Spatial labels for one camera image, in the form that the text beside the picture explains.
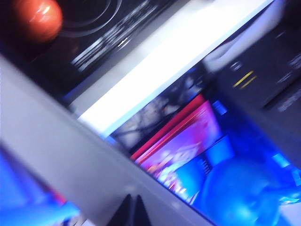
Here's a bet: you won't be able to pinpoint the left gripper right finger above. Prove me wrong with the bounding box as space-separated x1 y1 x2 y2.
134 194 151 226

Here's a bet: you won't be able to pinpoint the shiny blue round object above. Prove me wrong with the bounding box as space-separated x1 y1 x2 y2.
199 157 290 226

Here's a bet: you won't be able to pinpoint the black box printed symbols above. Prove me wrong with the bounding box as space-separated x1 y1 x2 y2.
216 23 301 132

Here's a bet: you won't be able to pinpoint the magenta box gold pattern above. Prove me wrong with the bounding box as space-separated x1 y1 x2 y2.
130 94 224 205

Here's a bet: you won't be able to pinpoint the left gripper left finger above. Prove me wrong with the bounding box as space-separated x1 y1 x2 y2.
107 194 133 226

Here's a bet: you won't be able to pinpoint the orange fruit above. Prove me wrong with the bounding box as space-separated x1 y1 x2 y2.
13 0 63 43

